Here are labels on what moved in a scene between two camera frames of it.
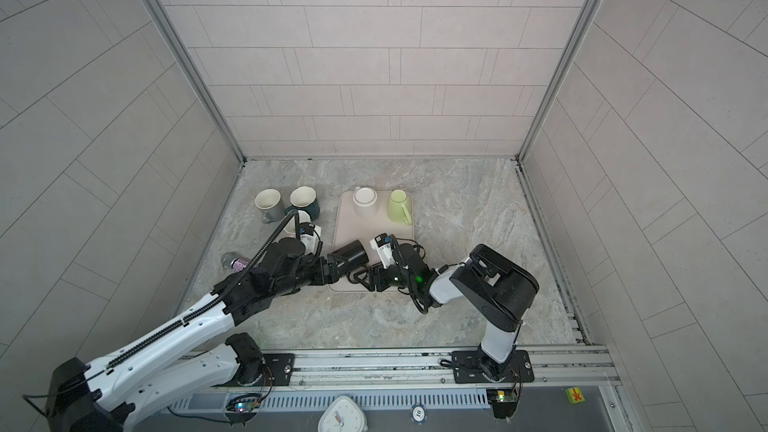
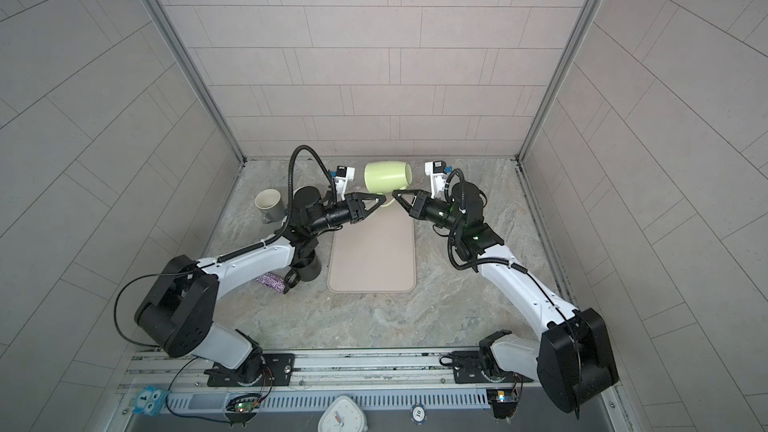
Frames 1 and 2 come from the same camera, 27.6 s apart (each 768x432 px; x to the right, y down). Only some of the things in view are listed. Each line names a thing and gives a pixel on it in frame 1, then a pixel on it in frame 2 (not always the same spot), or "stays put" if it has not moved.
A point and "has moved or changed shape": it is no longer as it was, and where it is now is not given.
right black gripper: [373, 273] → [422, 205]
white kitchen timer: [343, 415] stays put
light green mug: [399, 207] → [385, 177]
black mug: [349, 256] has moved or changed shape
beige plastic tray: [350, 226] stays put
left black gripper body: [315, 273] → [345, 205]
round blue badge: [418, 414] stays put
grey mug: [271, 205] stays put
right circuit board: [503, 402] stays put
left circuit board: [245, 403] stays put
